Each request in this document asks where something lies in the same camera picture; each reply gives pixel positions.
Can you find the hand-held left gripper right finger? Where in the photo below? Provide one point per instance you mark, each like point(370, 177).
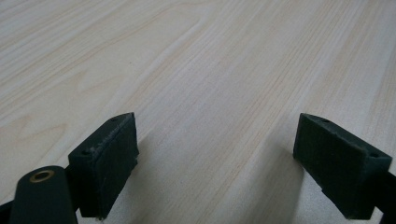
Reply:
point(339, 165)

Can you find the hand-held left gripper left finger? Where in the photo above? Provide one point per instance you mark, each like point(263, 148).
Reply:
point(106, 161)

